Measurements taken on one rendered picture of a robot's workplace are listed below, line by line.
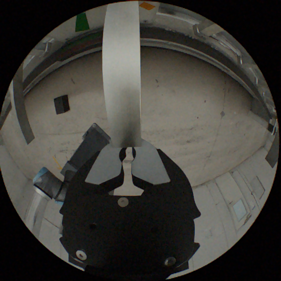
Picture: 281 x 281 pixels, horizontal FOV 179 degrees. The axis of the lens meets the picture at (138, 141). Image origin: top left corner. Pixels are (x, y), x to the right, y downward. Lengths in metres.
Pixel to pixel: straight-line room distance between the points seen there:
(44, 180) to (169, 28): 0.83
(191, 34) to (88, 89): 0.96
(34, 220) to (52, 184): 0.27
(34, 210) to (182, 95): 1.49
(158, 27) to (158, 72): 0.72
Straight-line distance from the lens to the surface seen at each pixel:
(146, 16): 0.29
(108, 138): 1.11
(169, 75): 1.01
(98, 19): 0.30
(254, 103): 2.77
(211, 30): 0.34
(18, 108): 0.26
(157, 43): 0.91
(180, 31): 0.34
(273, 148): 0.23
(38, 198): 0.64
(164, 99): 0.99
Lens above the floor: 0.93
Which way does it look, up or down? 57 degrees down
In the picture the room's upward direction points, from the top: 175 degrees clockwise
